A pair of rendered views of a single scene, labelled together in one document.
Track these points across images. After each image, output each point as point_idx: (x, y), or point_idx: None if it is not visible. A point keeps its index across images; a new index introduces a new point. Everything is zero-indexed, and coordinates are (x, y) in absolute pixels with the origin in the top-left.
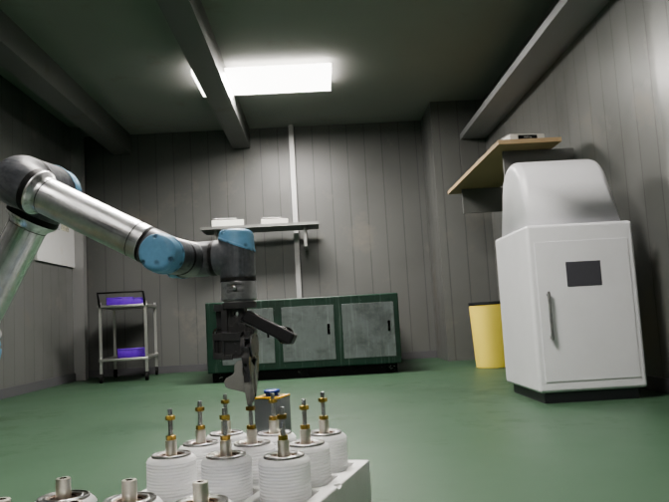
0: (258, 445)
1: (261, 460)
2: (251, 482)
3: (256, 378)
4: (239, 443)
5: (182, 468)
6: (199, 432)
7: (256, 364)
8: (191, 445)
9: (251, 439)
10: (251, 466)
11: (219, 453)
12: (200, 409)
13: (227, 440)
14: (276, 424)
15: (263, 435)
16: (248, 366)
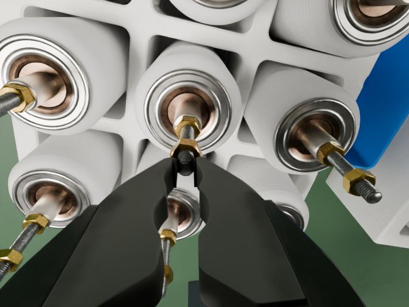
0: (226, 90)
1: (388, 46)
2: (307, 73)
3: (139, 202)
4: (201, 139)
5: (298, 194)
6: (177, 230)
7: (95, 278)
8: (202, 221)
9: (201, 116)
10: (313, 79)
11: (297, 153)
12: (170, 270)
13: (340, 145)
14: (36, 82)
15: (89, 107)
16: (339, 275)
